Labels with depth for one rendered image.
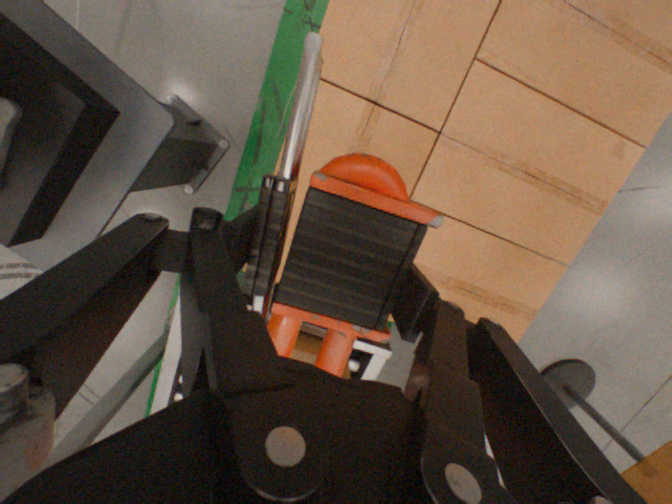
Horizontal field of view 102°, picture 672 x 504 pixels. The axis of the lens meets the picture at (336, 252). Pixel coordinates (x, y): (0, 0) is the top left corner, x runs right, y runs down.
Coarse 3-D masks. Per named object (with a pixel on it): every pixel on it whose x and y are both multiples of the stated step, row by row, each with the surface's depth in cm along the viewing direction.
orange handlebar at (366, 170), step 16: (336, 160) 16; (352, 160) 15; (368, 160) 15; (336, 176) 15; (352, 176) 15; (368, 176) 15; (384, 176) 15; (400, 176) 16; (384, 192) 16; (400, 192) 16; (272, 320) 18; (288, 320) 18; (272, 336) 18; (288, 336) 18; (336, 336) 19; (352, 336) 19; (288, 352) 19; (320, 352) 20; (336, 352) 19; (336, 368) 19
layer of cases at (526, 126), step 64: (384, 0) 68; (448, 0) 69; (512, 0) 69; (576, 0) 69; (640, 0) 70; (384, 64) 73; (448, 64) 73; (512, 64) 74; (576, 64) 74; (640, 64) 74; (320, 128) 77; (384, 128) 78; (448, 128) 78; (512, 128) 78; (576, 128) 79; (640, 128) 79; (448, 192) 83; (512, 192) 84; (576, 192) 85; (448, 256) 90; (512, 256) 90; (512, 320) 98
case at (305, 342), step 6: (300, 330) 95; (300, 336) 92; (306, 336) 93; (312, 336) 95; (318, 336) 96; (300, 342) 89; (306, 342) 90; (312, 342) 92; (318, 342) 93; (294, 348) 85; (300, 348) 86; (306, 348) 88; (312, 348) 89; (318, 348) 90; (312, 354) 86; (348, 360) 91; (348, 366) 89; (348, 372) 86; (348, 378) 83
